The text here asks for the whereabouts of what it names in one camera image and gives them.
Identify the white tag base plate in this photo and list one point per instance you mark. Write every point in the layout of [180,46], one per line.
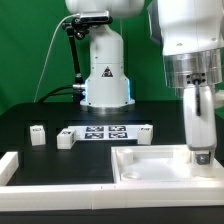
[106,132]

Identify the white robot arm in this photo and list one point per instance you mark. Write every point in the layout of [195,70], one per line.
[190,34]

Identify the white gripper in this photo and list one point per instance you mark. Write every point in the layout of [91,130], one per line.
[199,119]

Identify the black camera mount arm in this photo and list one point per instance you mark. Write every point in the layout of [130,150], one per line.
[77,29]

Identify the grey depth camera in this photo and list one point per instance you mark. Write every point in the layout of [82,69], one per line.
[94,16]

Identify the white U-shaped obstacle fence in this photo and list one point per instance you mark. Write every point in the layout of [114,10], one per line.
[103,196]

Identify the white square tabletop part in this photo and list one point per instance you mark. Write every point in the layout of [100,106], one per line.
[160,163]

